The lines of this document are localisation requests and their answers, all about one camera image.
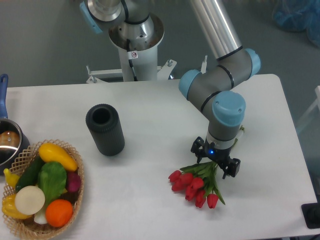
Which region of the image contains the white round onion slice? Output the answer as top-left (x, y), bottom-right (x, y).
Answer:
top-left (14, 185), bottom-right (45, 215)

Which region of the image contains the black device at table edge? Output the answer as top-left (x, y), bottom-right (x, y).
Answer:
top-left (301, 202), bottom-right (320, 229)

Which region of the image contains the orange fruit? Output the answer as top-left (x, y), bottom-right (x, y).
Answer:
top-left (45, 199), bottom-right (73, 228)

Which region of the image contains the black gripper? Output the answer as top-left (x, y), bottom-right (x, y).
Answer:
top-left (190, 136), bottom-right (241, 179)

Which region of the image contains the dark green cucumber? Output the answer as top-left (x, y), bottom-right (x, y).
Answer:
top-left (15, 155), bottom-right (45, 193)

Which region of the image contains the red tulip bouquet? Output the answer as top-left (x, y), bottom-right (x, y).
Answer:
top-left (168, 157), bottom-right (225, 209)

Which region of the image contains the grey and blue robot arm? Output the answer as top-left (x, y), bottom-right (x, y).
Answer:
top-left (79, 0), bottom-right (261, 177)

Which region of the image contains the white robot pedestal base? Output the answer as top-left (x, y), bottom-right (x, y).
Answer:
top-left (85, 47), bottom-right (210, 85)

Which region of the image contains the yellow squash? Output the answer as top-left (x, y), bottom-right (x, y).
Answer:
top-left (38, 142), bottom-right (78, 172)

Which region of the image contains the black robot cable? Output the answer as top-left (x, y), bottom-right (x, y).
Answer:
top-left (126, 38), bottom-right (138, 82)

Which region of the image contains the yellow bell pepper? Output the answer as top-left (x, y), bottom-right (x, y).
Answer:
top-left (1, 194), bottom-right (33, 220)

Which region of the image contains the dark grey ribbed vase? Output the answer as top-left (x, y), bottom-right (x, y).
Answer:
top-left (85, 103), bottom-right (125, 157)

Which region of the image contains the white frame at right edge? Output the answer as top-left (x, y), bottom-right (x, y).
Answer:
top-left (295, 85), bottom-right (320, 135)

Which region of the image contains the woven wicker basket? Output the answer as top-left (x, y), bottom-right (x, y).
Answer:
top-left (2, 139), bottom-right (85, 240)

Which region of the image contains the blue handled saucepan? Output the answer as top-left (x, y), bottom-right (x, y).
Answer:
top-left (0, 73), bottom-right (30, 176)

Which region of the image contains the green lettuce leaf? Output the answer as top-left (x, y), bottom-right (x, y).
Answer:
top-left (37, 161), bottom-right (67, 207)

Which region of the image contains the blue plastic bag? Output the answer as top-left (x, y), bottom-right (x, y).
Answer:
top-left (272, 0), bottom-right (320, 47)

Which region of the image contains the purple radish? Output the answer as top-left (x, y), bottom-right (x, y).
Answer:
top-left (65, 172), bottom-right (82, 193)

